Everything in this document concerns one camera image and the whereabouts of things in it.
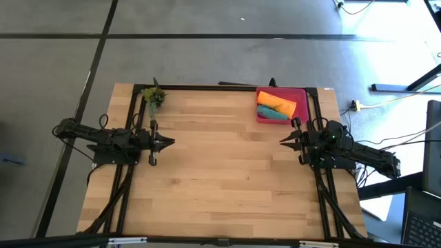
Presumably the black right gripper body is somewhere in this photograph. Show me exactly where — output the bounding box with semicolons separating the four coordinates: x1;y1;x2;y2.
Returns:
302;127;325;161

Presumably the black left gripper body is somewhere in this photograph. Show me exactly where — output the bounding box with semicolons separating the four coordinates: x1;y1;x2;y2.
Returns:
136;127;154;152

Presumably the teal microfiber towel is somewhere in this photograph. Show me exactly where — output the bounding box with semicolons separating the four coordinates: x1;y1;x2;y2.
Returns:
256;104;289;121

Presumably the orange microfiber towel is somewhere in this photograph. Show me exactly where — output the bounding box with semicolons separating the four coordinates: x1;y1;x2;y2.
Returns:
256;90;298;118

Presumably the pink plastic basket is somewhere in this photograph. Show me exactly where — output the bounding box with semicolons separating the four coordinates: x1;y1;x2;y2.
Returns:
255;86;310;125

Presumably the green artificial potted plant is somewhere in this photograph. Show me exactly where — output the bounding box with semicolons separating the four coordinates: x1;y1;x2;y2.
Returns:
141;85;169;121

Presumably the white paper sheet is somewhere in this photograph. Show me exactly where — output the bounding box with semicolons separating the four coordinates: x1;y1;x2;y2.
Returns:
360;194;393;222

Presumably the black desk leg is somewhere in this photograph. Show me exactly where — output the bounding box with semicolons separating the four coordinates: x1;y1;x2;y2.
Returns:
371;63;441;93

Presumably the dark grey monitor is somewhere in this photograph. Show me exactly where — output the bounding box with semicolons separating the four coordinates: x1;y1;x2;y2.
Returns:
422;99;441;198

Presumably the black laptop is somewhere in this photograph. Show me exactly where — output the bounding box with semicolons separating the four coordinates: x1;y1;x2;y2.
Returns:
401;185;441;248

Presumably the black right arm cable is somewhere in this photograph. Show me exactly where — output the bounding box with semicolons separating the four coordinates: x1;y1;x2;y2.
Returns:
311;116;331;132

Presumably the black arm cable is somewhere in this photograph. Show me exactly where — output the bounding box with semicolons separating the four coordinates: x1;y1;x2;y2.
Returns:
311;116;331;132
98;113;110;132

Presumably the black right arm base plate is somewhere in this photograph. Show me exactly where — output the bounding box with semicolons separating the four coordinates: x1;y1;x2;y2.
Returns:
307;151;356;170

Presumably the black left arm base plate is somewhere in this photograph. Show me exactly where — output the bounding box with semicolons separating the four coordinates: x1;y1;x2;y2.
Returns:
86;137;142;165

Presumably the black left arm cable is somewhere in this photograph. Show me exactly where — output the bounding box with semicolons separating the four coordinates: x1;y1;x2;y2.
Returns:
98;113;110;132

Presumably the black cable bundle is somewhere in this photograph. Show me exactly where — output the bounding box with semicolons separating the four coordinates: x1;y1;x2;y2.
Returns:
354;118;441;189

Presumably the black aluminium table frame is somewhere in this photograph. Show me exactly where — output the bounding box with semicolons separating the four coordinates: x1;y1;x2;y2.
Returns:
77;77;368;240

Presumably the yellow floor cable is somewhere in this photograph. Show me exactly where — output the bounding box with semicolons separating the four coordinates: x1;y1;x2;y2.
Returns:
358;83;441;110

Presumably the black floor cable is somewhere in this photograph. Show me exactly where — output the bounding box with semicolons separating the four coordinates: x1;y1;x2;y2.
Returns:
332;0;376;16

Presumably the black horizontal frame beam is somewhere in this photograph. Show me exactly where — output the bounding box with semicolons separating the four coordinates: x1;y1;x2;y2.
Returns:
0;233;441;248

